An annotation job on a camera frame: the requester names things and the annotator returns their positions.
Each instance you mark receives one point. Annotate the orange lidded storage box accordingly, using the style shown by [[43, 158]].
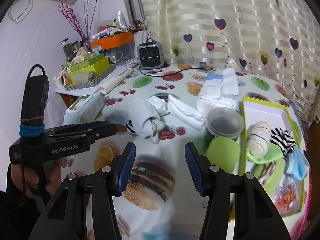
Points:
[[115, 41]]

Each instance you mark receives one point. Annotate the green round lid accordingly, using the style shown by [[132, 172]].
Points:
[[222, 155]]

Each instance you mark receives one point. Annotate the beige sock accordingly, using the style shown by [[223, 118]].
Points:
[[258, 137]]

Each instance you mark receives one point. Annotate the white and blue tissue pack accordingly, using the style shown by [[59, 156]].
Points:
[[212, 92]]

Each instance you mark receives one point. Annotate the white box with green rim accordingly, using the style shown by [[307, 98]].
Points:
[[262, 112]]

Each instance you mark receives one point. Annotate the clear plastic jar dark contents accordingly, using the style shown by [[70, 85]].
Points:
[[225, 122]]

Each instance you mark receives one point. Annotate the black and white striped sock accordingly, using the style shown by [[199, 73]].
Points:
[[282, 137], [130, 127]]

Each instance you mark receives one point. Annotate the grey space heater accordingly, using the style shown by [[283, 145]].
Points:
[[150, 55]]

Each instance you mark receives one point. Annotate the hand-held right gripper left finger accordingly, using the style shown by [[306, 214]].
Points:
[[126, 170]]

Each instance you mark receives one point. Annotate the blue face mask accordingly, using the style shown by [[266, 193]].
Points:
[[296, 165]]

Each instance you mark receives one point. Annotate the light blue wet wipes pack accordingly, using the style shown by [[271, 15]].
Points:
[[82, 107]]

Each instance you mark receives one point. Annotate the pile of assorted packets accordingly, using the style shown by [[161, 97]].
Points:
[[110, 31]]

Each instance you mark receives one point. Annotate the glass jar with black lid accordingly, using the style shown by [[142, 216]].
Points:
[[76, 47], [66, 48]]

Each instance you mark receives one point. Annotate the clear plastic bag orange contents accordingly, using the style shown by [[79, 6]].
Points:
[[287, 195]]

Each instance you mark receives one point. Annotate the green gift box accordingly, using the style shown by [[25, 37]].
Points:
[[85, 62], [90, 73]]

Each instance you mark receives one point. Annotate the person's left hand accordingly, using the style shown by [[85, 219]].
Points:
[[55, 175]]

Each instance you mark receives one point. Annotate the white folded towel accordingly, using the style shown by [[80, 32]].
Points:
[[185, 111]]

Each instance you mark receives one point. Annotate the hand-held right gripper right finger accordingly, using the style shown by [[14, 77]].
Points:
[[193, 172]]

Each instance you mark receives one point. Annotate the small white cup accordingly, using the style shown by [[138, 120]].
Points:
[[58, 82]]

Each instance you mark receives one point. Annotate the vase of purple branches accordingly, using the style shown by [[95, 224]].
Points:
[[88, 45]]

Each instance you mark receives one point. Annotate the grey window frame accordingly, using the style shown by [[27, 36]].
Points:
[[138, 5]]

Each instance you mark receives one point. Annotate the pink printed box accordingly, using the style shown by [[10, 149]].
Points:
[[303, 225]]

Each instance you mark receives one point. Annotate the chevron pattern tray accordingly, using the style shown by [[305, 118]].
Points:
[[100, 80]]

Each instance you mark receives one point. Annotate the green cloth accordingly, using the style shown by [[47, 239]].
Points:
[[275, 155]]

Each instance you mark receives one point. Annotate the person's left forearm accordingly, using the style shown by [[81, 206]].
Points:
[[15, 217]]

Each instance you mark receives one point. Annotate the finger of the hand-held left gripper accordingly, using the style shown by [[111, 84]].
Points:
[[85, 125], [102, 131]]

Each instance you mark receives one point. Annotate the white paper roll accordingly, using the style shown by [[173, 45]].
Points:
[[115, 80]]

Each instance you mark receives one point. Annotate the striped curtain with heart print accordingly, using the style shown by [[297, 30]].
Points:
[[212, 5]]

